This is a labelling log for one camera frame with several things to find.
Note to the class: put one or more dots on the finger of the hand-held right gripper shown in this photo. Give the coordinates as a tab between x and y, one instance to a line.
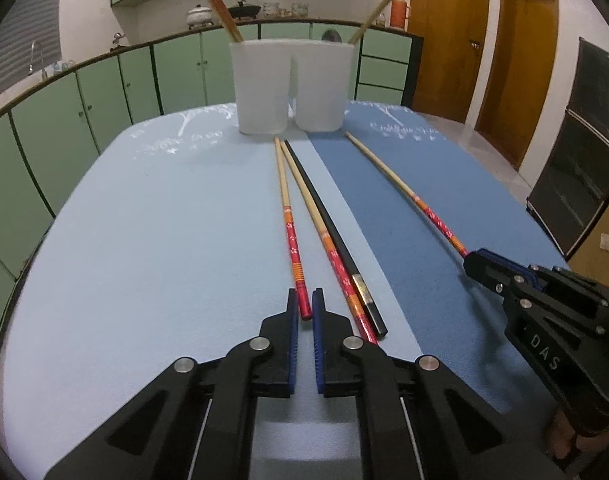
514	264
484	275

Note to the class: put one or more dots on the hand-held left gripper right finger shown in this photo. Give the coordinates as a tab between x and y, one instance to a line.
318	345

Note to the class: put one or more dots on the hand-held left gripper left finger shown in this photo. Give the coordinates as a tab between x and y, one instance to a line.
292	340

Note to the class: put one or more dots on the red patterned bamboo chopstick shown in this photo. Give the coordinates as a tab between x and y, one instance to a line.
290	230
399	182
343	275
216	7

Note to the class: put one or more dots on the black chopstick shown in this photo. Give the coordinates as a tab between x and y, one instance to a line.
332	232

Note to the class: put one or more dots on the white two-compartment utensil holder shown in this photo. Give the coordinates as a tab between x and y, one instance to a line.
262	90

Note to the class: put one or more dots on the plain bamboo chopstick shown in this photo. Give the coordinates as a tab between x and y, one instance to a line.
374	15
225	7

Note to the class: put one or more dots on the person's right hand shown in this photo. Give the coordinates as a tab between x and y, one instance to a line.
559	435

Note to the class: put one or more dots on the cardboard box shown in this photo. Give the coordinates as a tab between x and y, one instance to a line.
604	250

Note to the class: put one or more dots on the dark blue printed table mat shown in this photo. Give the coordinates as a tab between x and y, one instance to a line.
384	240

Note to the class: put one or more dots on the dark glass-front cabinet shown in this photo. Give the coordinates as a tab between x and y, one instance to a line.
579	160

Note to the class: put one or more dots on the light blue printed table mat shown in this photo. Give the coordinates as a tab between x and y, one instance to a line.
159	240

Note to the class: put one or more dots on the wooden door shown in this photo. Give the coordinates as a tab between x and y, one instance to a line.
519	70
449	45

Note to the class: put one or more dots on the orange thermos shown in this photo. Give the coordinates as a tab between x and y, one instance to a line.
398	10

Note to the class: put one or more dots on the green base cabinets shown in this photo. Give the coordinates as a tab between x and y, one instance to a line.
49	140

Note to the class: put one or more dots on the glass bowls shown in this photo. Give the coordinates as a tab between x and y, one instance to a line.
299	9

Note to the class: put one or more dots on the black wok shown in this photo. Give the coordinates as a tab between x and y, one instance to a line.
244	10

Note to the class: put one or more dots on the white cooking pot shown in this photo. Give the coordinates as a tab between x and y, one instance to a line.
200	15

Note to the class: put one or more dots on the metal kettle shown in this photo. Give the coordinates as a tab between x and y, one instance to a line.
118	40

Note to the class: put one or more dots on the bottles by sink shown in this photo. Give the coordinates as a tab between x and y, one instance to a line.
64	65

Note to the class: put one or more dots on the kitchen faucet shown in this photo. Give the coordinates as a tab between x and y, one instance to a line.
37	57

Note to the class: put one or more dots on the grey window blind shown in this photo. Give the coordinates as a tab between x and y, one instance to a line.
19	30

